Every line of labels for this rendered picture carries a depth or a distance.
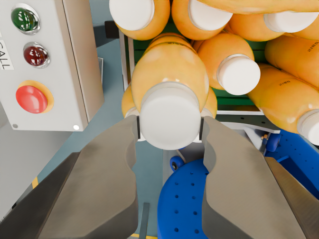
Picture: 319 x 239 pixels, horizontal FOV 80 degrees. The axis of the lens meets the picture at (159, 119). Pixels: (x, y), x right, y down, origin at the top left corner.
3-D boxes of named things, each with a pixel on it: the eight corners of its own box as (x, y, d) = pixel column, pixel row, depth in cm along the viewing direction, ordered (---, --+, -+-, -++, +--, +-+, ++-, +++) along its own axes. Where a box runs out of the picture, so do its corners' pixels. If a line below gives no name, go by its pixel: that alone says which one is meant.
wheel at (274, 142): (263, 152, 41) (273, 157, 40) (268, 135, 39) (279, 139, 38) (268, 143, 44) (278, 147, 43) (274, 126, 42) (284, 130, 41)
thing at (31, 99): (26, 110, 25) (20, 114, 24) (16, 83, 23) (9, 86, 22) (53, 110, 24) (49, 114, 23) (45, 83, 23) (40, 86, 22)
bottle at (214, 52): (211, 71, 40) (240, 110, 24) (182, 55, 39) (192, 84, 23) (232, 39, 37) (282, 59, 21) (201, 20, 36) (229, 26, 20)
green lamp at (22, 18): (20, 31, 20) (12, 32, 19) (12, 7, 19) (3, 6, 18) (40, 31, 20) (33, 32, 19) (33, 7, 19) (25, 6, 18)
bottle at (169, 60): (187, 82, 32) (206, 154, 15) (145, 76, 32) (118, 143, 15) (196, 36, 28) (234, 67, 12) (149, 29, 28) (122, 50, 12)
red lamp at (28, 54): (31, 65, 22) (24, 68, 21) (24, 44, 21) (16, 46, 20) (50, 65, 22) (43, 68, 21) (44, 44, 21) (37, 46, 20)
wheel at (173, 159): (182, 178, 44) (188, 174, 45) (177, 159, 43) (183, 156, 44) (170, 173, 48) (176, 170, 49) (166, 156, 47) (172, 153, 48)
